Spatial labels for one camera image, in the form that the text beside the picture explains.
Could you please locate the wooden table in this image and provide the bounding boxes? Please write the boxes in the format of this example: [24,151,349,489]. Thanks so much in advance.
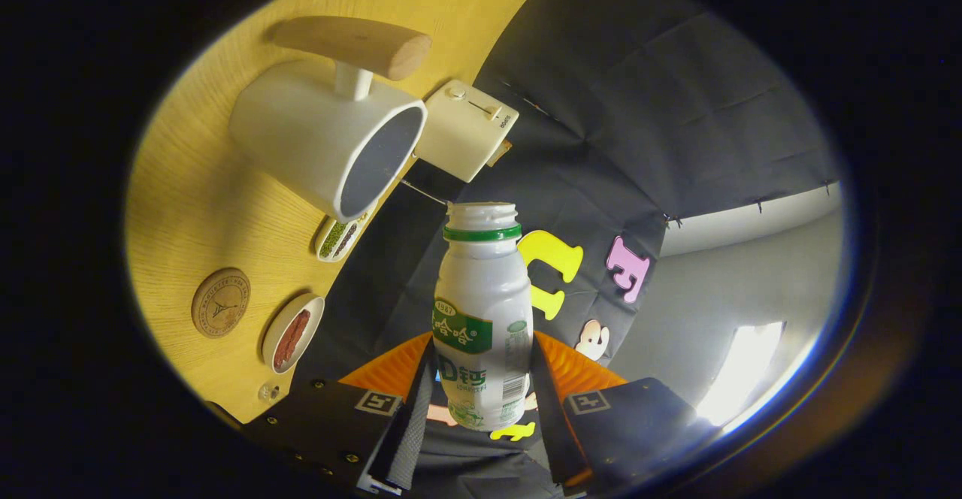
[124,0,572,425]

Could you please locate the round cork coaster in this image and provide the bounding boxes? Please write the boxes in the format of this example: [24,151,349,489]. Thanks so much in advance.
[191,268,251,339]

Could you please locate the cream toaster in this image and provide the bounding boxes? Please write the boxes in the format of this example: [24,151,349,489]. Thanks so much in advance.
[413,79,520,184]

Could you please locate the white round plate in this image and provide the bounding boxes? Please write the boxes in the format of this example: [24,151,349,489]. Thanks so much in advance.
[262,294,325,375]

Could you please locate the white juice bottle green label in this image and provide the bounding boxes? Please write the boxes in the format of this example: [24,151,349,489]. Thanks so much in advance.
[433,201,534,432]

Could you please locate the white cup wooden handle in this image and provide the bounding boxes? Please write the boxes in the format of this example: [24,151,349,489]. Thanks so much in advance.
[228,17,434,223]

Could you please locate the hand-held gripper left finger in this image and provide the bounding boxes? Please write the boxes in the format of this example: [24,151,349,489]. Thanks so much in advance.
[240,331,437,496]

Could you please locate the black backdrop cloth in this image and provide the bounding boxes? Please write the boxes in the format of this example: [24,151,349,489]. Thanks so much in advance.
[293,0,839,499]

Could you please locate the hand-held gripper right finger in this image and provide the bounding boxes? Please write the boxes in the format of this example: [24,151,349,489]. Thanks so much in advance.
[530,331,715,496]

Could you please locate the white divided bean dish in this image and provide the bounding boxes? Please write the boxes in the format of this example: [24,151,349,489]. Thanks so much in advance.
[314,202,379,263]

